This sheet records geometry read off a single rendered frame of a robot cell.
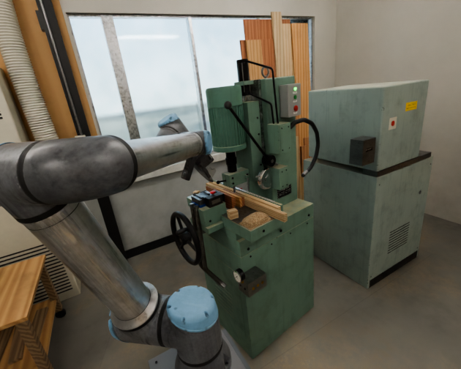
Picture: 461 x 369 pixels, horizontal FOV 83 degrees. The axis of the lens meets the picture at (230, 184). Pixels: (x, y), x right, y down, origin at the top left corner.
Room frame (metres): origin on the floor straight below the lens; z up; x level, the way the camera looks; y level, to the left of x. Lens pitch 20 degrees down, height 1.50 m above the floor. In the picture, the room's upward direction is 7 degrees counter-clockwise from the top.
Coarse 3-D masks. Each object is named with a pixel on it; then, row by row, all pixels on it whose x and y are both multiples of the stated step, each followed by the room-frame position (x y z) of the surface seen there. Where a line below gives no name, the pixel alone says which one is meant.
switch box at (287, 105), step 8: (280, 88) 1.41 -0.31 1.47; (288, 88) 1.37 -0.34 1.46; (296, 88) 1.41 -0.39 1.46; (280, 96) 1.41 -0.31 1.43; (288, 96) 1.37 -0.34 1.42; (280, 104) 1.41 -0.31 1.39; (288, 104) 1.37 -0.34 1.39; (296, 104) 1.41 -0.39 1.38; (280, 112) 1.42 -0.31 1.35; (288, 112) 1.37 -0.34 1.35
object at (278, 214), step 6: (210, 186) 1.55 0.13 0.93; (216, 186) 1.51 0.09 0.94; (246, 198) 1.27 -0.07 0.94; (246, 204) 1.27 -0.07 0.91; (252, 204) 1.22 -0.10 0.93; (258, 204) 1.18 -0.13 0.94; (264, 204) 1.17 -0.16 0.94; (258, 210) 1.19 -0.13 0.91; (264, 210) 1.15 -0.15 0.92; (270, 210) 1.12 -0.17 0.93; (276, 210) 1.10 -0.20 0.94; (270, 216) 1.12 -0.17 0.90; (276, 216) 1.09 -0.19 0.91; (282, 216) 1.05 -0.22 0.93
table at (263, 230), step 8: (240, 208) 1.25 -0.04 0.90; (248, 208) 1.24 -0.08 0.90; (224, 216) 1.18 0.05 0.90; (240, 216) 1.16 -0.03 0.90; (216, 224) 1.16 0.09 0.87; (224, 224) 1.17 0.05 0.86; (232, 224) 1.11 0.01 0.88; (264, 224) 1.05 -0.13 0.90; (272, 224) 1.08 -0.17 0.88; (280, 224) 1.11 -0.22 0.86; (208, 232) 1.12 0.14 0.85; (240, 232) 1.07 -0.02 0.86; (248, 232) 1.02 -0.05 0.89; (256, 232) 1.02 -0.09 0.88; (264, 232) 1.05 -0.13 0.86; (248, 240) 1.02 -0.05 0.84
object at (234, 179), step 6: (240, 168) 1.40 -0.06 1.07; (246, 168) 1.38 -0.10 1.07; (222, 174) 1.35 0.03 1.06; (228, 174) 1.32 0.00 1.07; (234, 174) 1.32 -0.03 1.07; (240, 174) 1.34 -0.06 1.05; (228, 180) 1.31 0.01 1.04; (234, 180) 1.32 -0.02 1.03; (240, 180) 1.34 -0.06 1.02; (246, 180) 1.36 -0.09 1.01; (228, 186) 1.31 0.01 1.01; (234, 186) 1.35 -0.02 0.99
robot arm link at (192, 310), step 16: (192, 288) 0.69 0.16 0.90; (176, 304) 0.63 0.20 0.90; (192, 304) 0.62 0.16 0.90; (208, 304) 0.62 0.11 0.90; (160, 320) 0.61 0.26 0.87; (176, 320) 0.57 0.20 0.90; (192, 320) 0.57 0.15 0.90; (208, 320) 0.58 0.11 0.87; (160, 336) 0.59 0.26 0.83; (176, 336) 0.57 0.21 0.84; (192, 336) 0.56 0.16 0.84; (208, 336) 0.58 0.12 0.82; (192, 352) 0.56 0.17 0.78; (208, 352) 0.57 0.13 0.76
